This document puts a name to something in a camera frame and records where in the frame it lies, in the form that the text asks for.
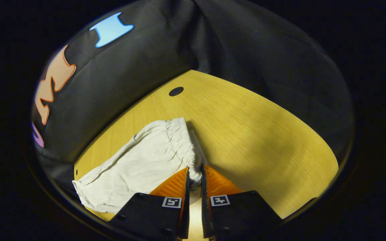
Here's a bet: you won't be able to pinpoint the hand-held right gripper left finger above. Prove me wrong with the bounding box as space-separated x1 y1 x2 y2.
109 166 191 240

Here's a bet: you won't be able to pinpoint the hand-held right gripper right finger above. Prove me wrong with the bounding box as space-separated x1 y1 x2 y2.
200 164 283 240

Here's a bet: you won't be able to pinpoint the white jeans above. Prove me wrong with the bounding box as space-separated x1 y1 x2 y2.
72 117 210 215

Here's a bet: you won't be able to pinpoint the black backdrop cloth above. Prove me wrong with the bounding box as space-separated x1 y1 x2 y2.
30 0 354 188

